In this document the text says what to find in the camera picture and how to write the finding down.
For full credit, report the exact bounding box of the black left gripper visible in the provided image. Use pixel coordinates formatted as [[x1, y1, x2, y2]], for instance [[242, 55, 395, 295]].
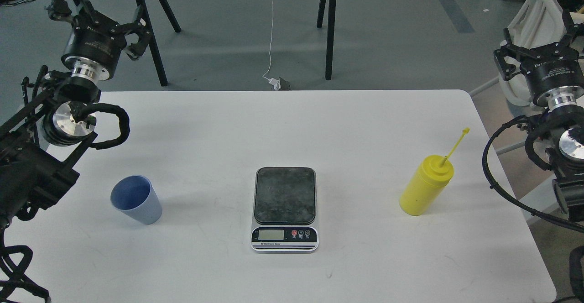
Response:
[[46, 0, 152, 81]]

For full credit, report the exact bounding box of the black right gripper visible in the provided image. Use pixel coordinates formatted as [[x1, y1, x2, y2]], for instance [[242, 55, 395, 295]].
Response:
[[494, 10, 584, 107]]

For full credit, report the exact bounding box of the yellow squeeze bottle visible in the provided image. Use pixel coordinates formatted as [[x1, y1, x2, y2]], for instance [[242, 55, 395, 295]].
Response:
[[399, 127, 470, 216]]

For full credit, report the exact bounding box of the blue ribbed cup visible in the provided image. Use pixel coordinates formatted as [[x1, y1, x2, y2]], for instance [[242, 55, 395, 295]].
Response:
[[110, 175, 163, 225]]

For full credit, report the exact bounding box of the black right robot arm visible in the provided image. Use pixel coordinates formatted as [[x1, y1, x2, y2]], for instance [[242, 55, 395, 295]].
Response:
[[481, 10, 584, 233]]

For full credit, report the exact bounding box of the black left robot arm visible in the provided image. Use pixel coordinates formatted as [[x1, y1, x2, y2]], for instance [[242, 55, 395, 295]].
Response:
[[0, 0, 154, 234]]

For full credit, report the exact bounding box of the digital kitchen scale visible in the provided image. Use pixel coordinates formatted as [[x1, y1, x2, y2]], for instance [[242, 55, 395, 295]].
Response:
[[250, 167, 319, 253]]

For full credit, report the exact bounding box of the white office chair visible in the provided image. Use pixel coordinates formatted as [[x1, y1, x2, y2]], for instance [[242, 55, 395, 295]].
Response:
[[469, 0, 584, 155]]

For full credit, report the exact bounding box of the white hanging cable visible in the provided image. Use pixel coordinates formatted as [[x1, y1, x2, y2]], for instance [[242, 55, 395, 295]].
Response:
[[261, 0, 281, 90]]

